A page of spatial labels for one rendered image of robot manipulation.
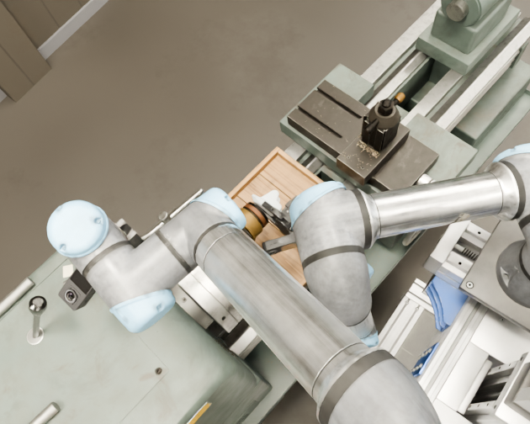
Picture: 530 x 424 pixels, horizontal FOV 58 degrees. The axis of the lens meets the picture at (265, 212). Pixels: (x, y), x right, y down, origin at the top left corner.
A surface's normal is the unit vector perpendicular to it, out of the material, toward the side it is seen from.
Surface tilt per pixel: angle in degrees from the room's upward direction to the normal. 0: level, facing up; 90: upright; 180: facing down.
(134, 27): 0
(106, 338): 0
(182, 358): 0
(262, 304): 32
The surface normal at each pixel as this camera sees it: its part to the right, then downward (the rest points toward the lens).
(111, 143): -0.11, -0.40
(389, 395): -0.02, -0.79
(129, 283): 0.10, -0.22
